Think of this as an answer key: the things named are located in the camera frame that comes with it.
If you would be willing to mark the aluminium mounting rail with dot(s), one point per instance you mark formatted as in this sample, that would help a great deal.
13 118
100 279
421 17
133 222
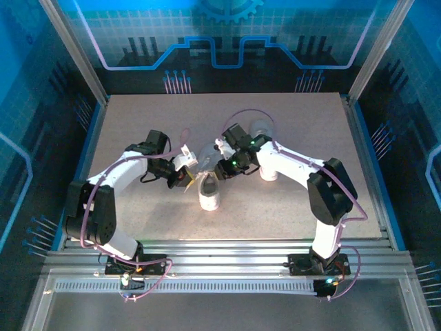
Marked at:
224 257

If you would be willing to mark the white lace-up sneaker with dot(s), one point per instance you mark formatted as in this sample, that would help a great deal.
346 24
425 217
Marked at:
210 200
267 172

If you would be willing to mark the aluminium frame post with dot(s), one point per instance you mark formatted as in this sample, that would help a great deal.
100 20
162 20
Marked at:
77 51
379 51

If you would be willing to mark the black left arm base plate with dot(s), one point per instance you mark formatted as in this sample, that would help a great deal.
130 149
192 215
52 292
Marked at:
156 265

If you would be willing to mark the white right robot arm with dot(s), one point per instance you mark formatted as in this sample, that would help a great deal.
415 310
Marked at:
293 165

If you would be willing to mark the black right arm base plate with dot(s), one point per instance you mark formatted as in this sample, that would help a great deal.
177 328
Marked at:
299 265

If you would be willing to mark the black right controller board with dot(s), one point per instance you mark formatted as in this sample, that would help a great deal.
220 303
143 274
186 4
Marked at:
322 289

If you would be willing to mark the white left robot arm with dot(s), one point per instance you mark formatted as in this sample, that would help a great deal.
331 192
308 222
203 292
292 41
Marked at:
117 176

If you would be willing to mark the aluminium side rail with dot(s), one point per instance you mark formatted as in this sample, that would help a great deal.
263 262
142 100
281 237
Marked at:
367 172

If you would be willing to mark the blue table edge strip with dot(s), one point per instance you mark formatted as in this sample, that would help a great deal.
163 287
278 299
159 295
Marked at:
81 172

